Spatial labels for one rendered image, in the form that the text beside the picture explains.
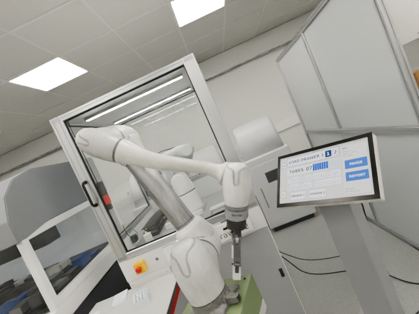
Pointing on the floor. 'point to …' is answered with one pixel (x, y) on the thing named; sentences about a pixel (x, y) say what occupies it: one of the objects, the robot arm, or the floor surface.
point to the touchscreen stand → (361, 259)
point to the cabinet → (259, 238)
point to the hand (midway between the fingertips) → (235, 265)
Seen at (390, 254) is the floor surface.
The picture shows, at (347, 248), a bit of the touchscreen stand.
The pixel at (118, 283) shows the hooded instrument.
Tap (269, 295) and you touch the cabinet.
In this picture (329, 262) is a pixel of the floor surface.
